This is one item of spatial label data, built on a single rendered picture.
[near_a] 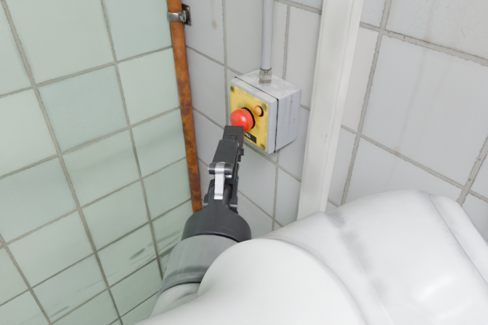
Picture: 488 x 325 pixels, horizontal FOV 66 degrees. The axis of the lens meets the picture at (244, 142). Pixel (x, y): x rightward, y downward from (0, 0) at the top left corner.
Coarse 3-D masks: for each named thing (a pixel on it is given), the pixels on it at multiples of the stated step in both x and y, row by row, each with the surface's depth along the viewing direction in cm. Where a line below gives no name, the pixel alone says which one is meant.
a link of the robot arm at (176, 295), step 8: (168, 288) 32; (176, 288) 32; (184, 288) 31; (192, 288) 31; (160, 296) 32; (168, 296) 31; (176, 296) 31; (184, 296) 31; (192, 296) 29; (160, 304) 31; (168, 304) 30; (176, 304) 29; (152, 312) 31; (160, 312) 30
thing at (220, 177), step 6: (216, 168) 41; (222, 168) 41; (210, 174) 42; (216, 174) 41; (222, 174) 41; (216, 180) 41; (222, 180) 41; (216, 186) 41; (222, 186) 41; (216, 192) 41; (222, 192) 41; (216, 198) 41
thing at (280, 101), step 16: (240, 80) 61; (256, 80) 61; (272, 80) 61; (240, 96) 60; (256, 96) 57; (272, 96) 56; (288, 96) 57; (272, 112) 56; (288, 112) 59; (256, 128) 60; (272, 128) 58; (288, 128) 61; (256, 144) 62; (272, 144) 60
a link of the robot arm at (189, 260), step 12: (192, 240) 36; (204, 240) 35; (216, 240) 35; (228, 240) 36; (180, 252) 35; (192, 252) 34; (204, 252) 34; (216, 252) 34; (168, 264) 35; (180, 264) 34; (192, 264) 33; (204, 264) 33; (168, 276) 34; (180, 276) 32; (192, 276) 32
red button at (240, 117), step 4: (232, 112) 60; (236, 112) 59; (240, 112) 59; (244, 112) 59; (248, 112) 59; (232, 116) 59; (236, 116) 59; (240, 116) 58; (244, 116) 58; (248, 116) 59; (232, 120) 60; (236, 120) 59; (240, 120) 58; (244, 120) 58; (248, 120) 59; (252, 120) 59; (232, 124) 60; (236, 124) 59; (240, 124) 58; (244, 124) 58; (248, 124) 59; (252, 124) 60; (244, 128) 59; (248, 128) 59; (244, 132) 60
